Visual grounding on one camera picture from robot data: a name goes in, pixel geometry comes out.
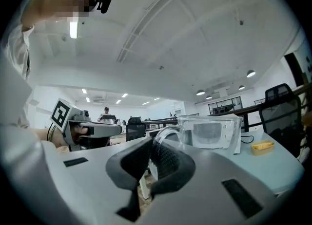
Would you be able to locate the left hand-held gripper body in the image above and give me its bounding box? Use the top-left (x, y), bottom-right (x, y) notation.
top-left (50, 98), bottom-right (95, 152)

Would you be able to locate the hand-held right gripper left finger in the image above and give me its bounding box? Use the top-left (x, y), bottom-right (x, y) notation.
top-left (106, 137), bottom-right (154, 222)

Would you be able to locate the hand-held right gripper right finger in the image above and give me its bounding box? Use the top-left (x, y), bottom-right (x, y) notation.
top-left (149, 141), bottom-right (196, 199)

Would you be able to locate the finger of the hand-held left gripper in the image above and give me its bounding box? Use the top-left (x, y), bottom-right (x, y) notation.
top-left (93, 123), bottom-right (123, 139)

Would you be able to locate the clear glass cup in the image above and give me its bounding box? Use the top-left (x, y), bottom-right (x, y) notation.
top-left (148, 124), bottom-right (186, 181)

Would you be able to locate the white microwave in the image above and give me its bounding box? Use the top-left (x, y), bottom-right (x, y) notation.
top-left (177, 114), bottom-right (243, 155)

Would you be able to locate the person's left forearm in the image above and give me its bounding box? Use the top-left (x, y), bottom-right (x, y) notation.
top-left (36, 127), bottom-right (69, 149)

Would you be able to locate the person's left hand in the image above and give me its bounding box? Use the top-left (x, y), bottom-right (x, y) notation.
top-left (73, 125), bottom-right (89, 142)

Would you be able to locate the person's light shirt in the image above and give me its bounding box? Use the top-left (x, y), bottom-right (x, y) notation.
top-left (0, 23), bottom-right (35, 130)

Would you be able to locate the black mesh office chair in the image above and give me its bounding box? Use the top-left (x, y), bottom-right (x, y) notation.
top-left (258, 83), bottom-right (303, 158)

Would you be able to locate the black head camera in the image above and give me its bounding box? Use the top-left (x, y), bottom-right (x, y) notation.
top-left (97, 0), bottom-right (114, 14)

